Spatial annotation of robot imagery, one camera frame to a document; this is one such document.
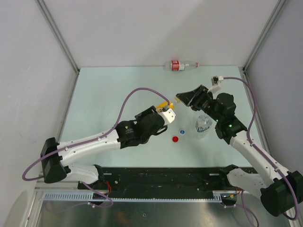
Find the yellow juice bottle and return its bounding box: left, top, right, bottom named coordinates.
left=156, top=102, right=175, bottom=113

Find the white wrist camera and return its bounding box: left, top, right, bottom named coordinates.
left=208, top=76, right=224, bottom=94
left=158, top=108, right=176, bottom=125

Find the blue-label clear drink bottle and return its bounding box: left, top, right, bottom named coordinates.
left=195, top=114, right=212, bottom=139

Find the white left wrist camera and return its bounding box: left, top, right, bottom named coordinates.
left=158, top=108, right=176, bottom=125

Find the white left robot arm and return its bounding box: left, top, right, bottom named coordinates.
left=40, top=106, right=176, bottom=189

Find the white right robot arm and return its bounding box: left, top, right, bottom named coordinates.
left=176, top=85, right=303, bottom=220

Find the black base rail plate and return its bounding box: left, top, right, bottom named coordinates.
left=77, top=165, right=261, bottom=205

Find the red bottle cap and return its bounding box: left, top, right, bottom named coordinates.
left=172, top=136, right=179, bottom=143

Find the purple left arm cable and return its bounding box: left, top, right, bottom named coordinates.
left=22, top=87, right=171, bottom=182

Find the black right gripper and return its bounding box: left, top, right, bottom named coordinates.
left=176, top=85, right=222, bottom=122

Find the grey slotted cable duct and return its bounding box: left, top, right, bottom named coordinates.
left=43, top=191, right=222, bottom=202

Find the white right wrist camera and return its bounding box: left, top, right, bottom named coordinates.
left=208, top=76, right=224, bottom=94

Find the clear red-label water bottle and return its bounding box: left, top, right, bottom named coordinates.
left=163, top=60, right=199, bottom=71

